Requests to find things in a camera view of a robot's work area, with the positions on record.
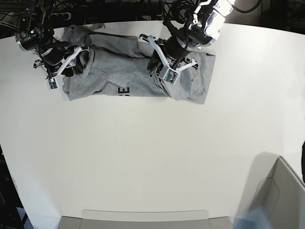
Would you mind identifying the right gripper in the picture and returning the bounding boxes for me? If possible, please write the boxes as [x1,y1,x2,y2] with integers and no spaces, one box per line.
[33,46,91,78]

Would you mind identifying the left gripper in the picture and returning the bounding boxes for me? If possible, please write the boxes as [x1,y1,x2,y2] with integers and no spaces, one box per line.
[147,36,199,77]

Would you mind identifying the grey T-shirt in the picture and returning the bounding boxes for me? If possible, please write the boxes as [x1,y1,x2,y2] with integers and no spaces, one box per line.
[62,25,215,104]

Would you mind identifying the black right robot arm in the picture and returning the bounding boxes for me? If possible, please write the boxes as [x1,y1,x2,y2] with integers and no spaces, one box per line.
[15,0,89,80]

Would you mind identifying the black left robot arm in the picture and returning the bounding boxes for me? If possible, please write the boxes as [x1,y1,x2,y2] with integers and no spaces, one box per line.
[139,0,262,83]

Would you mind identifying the black power strip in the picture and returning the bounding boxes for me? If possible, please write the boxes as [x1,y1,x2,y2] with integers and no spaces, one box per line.
[50,12,72,21]

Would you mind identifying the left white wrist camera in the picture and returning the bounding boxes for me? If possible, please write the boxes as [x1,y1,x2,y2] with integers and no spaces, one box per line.
[162,68,181,84]

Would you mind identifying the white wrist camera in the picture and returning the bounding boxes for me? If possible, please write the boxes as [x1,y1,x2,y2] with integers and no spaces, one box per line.
[46,77,58,90]
[162,68,181,84]

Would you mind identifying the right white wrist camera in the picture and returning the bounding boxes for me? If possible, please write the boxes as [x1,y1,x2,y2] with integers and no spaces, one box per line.
[46,77,58,90]

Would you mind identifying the black cable bundle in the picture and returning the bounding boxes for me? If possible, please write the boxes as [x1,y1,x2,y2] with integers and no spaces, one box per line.
[152,0,205,24]

